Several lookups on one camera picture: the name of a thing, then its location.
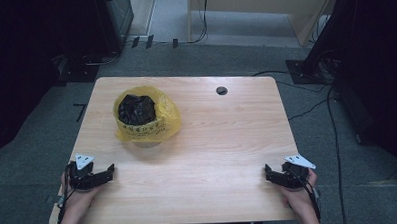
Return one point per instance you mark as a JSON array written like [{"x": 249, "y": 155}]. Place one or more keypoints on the person's right hand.
[{"x": 301, "y": 196}]

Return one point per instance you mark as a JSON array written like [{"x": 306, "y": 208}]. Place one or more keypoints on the black curtained stand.
[{"x": 374, "y": 52}]

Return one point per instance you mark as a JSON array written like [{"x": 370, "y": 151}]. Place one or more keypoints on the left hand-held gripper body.
[{"x": 82, "y": 171}]

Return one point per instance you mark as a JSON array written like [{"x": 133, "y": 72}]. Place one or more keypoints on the light wooden furniture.
[{"x": 259, "y": 3}]

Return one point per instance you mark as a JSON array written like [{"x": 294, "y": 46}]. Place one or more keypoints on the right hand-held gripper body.
[{"x": 296, "y": 170}]

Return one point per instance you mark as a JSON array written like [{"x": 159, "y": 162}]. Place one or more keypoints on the black crumpled plastic bag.
[{"x": 136, "y": 109}]

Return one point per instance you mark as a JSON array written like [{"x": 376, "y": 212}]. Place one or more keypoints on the person's left hand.
[{"x": 78, "y": 199}]

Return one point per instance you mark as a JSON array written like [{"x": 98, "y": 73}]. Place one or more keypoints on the black cabinet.
[{"x": 116, "y": 21}]

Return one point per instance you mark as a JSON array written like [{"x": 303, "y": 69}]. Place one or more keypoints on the black stand base plate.
[{"x": 298, "y": 71}]

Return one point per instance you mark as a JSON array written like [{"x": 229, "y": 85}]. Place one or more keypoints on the yellow plastic bag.
[{"x": 168, "y": 118}]

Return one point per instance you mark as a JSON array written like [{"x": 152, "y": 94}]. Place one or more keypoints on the black curtain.
[{"x": 24, "y": 58}]

